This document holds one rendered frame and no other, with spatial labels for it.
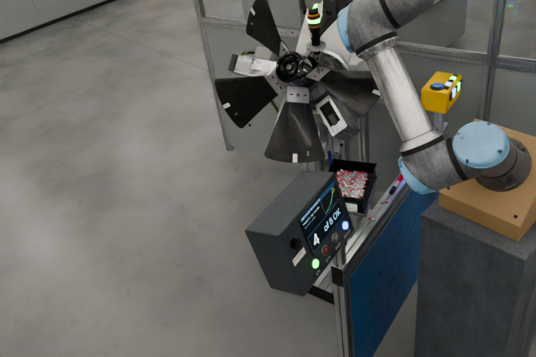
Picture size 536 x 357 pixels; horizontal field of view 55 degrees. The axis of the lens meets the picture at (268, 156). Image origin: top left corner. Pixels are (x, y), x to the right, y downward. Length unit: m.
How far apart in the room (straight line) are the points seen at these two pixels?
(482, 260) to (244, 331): 1.36
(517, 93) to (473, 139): 1.20
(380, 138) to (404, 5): 1.63
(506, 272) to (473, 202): 0.20
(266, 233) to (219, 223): 1.95
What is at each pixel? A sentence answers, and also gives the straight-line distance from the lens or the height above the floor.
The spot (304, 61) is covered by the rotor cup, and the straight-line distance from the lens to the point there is 1.93.
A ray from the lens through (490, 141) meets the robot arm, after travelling 1.33.
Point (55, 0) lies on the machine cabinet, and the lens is 7.30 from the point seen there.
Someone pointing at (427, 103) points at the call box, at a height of 1.01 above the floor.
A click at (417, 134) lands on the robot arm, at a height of 1.30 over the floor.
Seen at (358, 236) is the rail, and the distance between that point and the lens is 1.71.
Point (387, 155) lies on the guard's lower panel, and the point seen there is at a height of 0.32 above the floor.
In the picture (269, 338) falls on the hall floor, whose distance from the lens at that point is 2.55.
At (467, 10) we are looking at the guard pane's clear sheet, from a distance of 2.43.
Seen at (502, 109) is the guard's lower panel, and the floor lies 0.75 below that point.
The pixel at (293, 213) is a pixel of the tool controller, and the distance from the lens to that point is 1.22.
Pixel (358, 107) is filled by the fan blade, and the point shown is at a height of 1.14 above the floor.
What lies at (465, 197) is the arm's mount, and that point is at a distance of 1.55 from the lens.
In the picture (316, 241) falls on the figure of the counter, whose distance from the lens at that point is 1.28.
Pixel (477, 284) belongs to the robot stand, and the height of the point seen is 0.83.
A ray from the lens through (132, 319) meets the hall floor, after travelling 2.81.
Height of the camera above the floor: 2.06
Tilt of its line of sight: 35 degrees down
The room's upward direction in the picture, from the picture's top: 9 degrees counter-clockwise
